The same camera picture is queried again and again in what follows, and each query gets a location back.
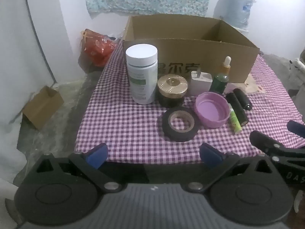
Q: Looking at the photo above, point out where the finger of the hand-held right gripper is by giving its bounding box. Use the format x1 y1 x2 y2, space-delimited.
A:
287 120 305 139
250 130 305 163

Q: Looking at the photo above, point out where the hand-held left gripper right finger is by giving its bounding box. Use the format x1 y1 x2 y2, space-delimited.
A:
186 143 274 194

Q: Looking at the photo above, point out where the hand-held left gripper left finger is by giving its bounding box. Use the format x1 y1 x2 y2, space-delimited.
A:
33 143 123 194

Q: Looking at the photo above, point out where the green lip balm tube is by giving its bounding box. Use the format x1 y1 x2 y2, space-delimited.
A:
228 104 243 134

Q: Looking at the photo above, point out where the long black cylinder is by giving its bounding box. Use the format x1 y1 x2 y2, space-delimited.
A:
226 92 249 127

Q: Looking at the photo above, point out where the short black cylinder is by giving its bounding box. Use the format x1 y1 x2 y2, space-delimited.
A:
233 88 252 110

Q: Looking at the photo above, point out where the purple plastic lid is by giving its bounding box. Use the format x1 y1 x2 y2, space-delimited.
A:
193 92 230 128

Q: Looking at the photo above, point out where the black tape roll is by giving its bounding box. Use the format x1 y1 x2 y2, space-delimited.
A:
162 107 199 142

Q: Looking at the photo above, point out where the green dropper bottle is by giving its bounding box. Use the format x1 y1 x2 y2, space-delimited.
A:
212 56 232 94

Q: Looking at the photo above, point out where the white charger adapter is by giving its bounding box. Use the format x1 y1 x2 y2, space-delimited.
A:
190 68 213 96

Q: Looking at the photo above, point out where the black jar with gold lid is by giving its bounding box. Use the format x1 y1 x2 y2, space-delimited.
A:
156 75 189 108

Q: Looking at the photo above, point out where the white plastic bottle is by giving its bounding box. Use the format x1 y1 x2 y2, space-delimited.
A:
125 44 158 105

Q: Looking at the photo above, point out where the large cardboard box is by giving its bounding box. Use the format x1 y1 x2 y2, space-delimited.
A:
122 14 260 83

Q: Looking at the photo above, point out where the purple checkered tablecloth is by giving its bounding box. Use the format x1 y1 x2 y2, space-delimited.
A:
74 44 305 165

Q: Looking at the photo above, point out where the beige paper piece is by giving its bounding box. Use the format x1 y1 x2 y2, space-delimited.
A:
244 73 266 93

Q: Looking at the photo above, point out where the white crumpled object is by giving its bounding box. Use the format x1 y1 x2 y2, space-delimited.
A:
289 50 305 77

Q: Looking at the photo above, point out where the small cardboard box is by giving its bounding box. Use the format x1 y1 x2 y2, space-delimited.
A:
22 85 65 130

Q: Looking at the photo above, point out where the red plastic bag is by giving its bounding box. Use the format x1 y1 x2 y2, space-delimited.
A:
81 29 118 67

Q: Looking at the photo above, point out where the white backdrop sheet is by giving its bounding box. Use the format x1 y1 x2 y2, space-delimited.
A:
0 0 56 186

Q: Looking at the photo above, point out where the blue water jug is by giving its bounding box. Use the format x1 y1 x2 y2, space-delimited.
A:
213 0 254 29

